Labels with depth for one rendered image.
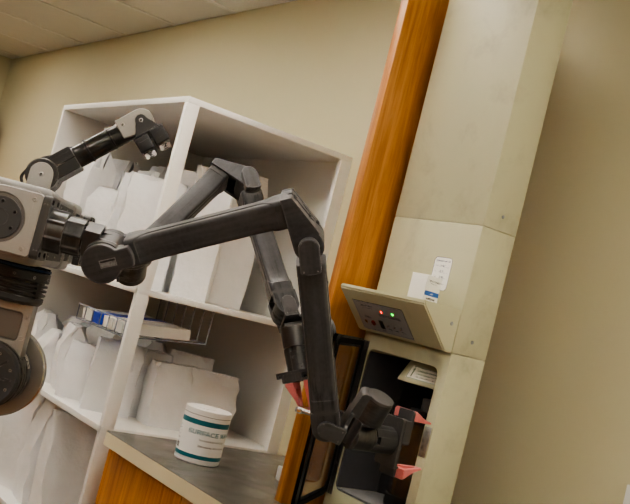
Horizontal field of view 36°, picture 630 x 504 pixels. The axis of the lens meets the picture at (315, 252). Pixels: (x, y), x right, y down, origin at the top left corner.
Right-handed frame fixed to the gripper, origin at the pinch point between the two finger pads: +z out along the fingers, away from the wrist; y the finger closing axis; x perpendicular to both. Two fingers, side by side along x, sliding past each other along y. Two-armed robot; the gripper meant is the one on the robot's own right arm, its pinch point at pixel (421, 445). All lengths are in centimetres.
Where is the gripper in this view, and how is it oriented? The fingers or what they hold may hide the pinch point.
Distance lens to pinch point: 212.8
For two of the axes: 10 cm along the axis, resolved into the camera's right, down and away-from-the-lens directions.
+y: 2.3, -9.7, 0.6
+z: 7.9, 2.2, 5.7
